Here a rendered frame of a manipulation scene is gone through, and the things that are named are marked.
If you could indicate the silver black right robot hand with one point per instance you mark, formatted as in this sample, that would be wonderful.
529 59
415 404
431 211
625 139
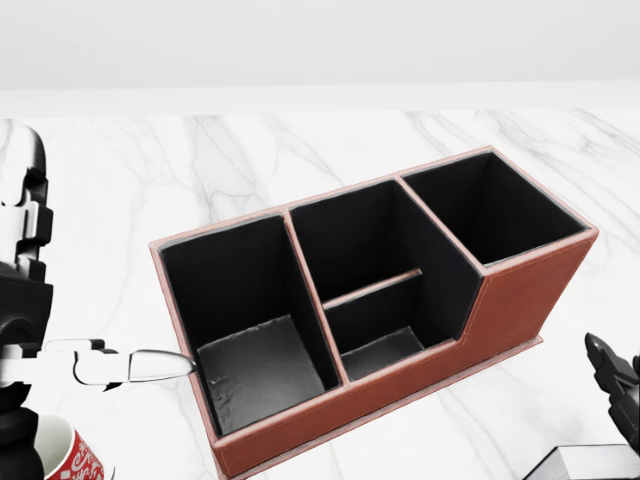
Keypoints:
617 380

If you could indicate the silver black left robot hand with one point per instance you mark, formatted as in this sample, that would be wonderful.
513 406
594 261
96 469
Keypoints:
25 305

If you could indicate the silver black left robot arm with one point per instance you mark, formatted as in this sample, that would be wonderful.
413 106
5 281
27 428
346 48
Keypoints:
15 440

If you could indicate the black book with white pages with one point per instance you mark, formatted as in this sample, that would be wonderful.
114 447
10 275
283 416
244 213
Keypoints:
585 462

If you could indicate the red-brown desk caddy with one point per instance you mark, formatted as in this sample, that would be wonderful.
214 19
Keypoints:
520 310

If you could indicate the red white patterned mug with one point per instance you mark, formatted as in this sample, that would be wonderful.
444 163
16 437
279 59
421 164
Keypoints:
75 455

